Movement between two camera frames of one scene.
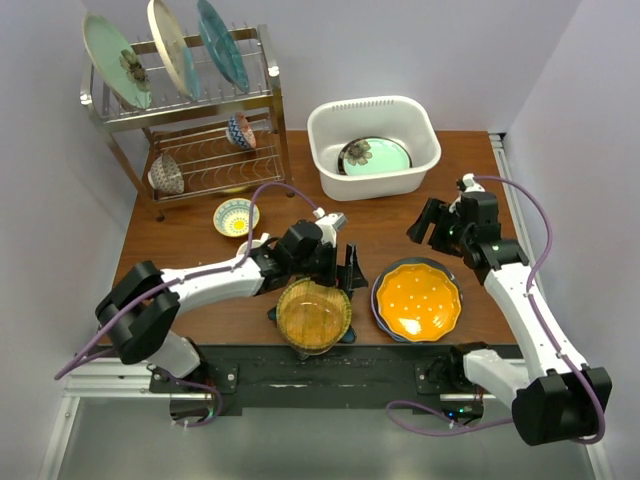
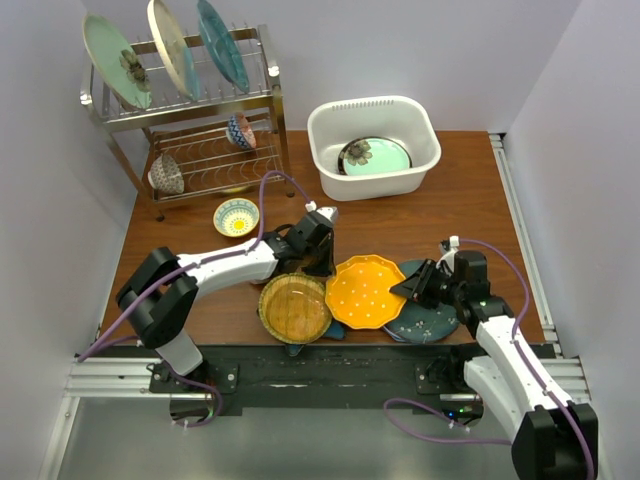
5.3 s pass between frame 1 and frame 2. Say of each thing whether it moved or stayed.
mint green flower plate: stayed
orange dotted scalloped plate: moved
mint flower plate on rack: stayed
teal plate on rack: stayed
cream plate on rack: stayed
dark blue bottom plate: moved
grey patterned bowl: stayed
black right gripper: moved
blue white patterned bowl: stayed
